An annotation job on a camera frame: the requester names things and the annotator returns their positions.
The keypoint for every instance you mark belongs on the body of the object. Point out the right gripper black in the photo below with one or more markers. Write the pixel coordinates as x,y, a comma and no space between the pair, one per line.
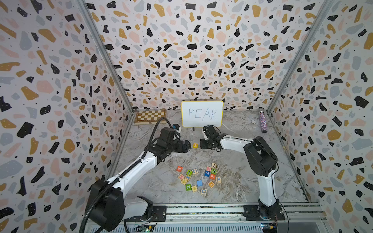
201,143

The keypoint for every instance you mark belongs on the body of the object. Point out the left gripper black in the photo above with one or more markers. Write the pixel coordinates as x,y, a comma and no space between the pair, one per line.
186,146

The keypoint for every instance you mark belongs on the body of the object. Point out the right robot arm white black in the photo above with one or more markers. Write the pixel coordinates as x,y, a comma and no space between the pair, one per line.
262,161

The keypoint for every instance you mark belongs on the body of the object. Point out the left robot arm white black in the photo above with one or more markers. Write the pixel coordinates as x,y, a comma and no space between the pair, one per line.
107,205

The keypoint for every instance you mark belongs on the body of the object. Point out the wooden divide sign block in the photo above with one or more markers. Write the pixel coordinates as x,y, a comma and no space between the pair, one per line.
184,181

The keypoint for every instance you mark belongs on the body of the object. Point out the wooden block orange Q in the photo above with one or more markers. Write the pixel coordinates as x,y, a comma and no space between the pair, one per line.
211,184

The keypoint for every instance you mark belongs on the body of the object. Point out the wooden block yellow pattern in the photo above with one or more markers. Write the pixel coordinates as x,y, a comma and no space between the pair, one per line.
194,188

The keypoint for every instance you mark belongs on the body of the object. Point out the wooden chessboard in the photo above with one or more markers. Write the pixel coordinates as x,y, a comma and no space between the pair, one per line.
149,116

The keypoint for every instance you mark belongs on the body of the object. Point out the pink speckled bottle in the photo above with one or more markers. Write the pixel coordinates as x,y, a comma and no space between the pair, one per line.
262,120

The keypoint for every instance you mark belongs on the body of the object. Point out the whiteboard with yellow frame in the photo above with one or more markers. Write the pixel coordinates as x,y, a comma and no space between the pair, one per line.
202,113

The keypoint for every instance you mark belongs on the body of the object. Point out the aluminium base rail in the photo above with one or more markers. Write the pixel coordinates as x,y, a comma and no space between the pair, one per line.
228,218

